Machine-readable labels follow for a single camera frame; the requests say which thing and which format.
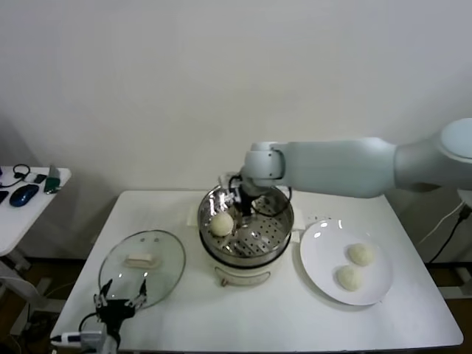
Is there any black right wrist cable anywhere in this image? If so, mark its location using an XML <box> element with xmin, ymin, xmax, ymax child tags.
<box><xmin>253</xmin><ymin>187</ymin><xmax>293</xmax><ymax>218</ymax></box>

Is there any glass lid with cream handle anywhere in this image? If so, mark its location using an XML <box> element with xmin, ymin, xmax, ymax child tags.
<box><xmin>98</xmin><ymin>229</ymin><xmax>187</xmax><ymax>310</ymax></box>

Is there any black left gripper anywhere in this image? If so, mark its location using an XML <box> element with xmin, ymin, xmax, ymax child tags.
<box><xmin>93</xmin><ymin>277</ymin><xmax>148</xmax><ymax>323</ymax></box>

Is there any white blue cable plug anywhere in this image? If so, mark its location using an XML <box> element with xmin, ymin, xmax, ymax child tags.
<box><xmin>49</xmin><ymin>331</ymin><xmax>80</xmax><ymax>343</ymax></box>

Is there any white table foot frame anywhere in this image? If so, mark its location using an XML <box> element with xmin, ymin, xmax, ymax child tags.
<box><xmin>0</xmin><ymin>254</ymin><xmax>66</xmax><ymax>322</ymax></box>

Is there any black floor cable coil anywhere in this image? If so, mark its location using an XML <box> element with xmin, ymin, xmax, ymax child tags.
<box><xmin>10</xmin><ymin>313</ymin><xmax>56</xmax><ymax>337</ymax></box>

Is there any white round plate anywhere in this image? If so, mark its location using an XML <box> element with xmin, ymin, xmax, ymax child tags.
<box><xmin>299</xmin><ymin>219</ymin><xmax>394</xmax><ymax>306</ymax></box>

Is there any green grey handheld device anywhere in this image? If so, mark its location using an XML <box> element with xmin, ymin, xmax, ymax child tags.
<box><xmin>44</xmin><ymin>164</ymin><xmax>63</xmax><ymax>195</ymax></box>

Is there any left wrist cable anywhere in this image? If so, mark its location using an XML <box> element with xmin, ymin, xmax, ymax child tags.
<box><xmin>77</xmin><ymin>312</ymin><xmax>101</xmax><ymax>335</ymax></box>

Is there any blue computer mouse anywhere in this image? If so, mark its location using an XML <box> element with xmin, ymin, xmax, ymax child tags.
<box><xmin>9</xmin><ymin>184</ymin><xmax>40</xmax><ymax>207</ymax></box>

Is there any stainless steel steamer basket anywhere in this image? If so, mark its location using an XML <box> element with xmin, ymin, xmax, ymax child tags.
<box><xmin>197</xmin><ymin>178</ymin><xmax>295</xmax><ymax>267</ymax></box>

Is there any black power cable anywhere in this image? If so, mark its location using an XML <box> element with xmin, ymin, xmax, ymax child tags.
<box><xmin>426</xmin><ymin>201</ymin><xmax>472</xmax><ymax>265</ymax></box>

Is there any black looped cord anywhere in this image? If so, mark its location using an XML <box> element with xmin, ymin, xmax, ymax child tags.
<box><xmin>1</xmin><ymin>164</ymin><xmax>32</xmax><ymax>187</ymax></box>

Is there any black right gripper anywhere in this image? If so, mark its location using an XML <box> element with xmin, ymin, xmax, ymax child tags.
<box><xmin>219</xmin><ymin>172</ymin><xmax>259</xmax><ymax>237</ymax></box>

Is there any white wall cable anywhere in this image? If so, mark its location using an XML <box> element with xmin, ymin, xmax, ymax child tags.
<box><xmin>417</xmin><ymin>204</ymin><xmax>466</xmax><ymax>247</ymax></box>

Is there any white steamed baozi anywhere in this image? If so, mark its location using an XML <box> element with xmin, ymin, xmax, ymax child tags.
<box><xmin>347</xmin><ymin>243</ymin><xmax>375</xmax><ymax>267</ymax></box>
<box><xmin>209</xmin><ymin>213</ymin><xmax>235</xmax><ymax>237</ymax></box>
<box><xmin>334</xmin><ymin>265</ymin><xmax>364</xmax><ymax>293</ymax></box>

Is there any cream electric cooker base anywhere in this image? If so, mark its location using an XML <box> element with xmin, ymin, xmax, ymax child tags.
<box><xmin>186</xmin><ymin>205</ymin><xmax>307</xmax><ymax>288</ymax></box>

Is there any white side table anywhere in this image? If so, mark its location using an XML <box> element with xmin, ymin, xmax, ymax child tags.
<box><xmin>0</xmin><ymin>167</ymin><xmax>72</xmax><ymax>257</ymax></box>

